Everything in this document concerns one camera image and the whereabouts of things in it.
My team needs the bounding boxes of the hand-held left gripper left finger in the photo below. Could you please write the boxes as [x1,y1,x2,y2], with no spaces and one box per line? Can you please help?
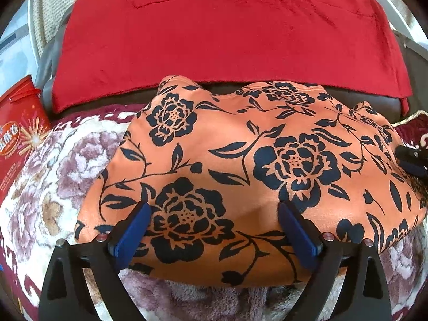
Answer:
[38,201,153,321]

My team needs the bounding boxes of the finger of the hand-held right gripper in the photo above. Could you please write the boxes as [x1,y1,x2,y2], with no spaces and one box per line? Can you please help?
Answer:
[395,143,428,178]

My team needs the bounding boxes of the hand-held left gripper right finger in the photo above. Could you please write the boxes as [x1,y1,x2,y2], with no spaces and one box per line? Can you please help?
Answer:
[277,201,392,321]

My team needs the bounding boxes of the orange floral blouse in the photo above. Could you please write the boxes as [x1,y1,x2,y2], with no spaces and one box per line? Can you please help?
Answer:
[74,75,428,288]

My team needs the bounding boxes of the floral plush blanket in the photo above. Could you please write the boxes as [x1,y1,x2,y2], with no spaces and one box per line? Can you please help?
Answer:
[0,102,428,321]

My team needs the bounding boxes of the white board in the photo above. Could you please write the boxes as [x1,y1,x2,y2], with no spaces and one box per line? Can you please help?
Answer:
[368,0,428,52]

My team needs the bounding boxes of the red gift box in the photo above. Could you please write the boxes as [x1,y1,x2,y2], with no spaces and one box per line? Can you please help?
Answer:
[0,74,52,204]

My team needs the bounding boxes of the red plush blanket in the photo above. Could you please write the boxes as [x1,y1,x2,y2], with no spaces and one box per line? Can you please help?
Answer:
[50,0,413,114]

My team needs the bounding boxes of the white standing air conditioner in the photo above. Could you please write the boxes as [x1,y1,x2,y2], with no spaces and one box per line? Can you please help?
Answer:
[0,3,34,84]

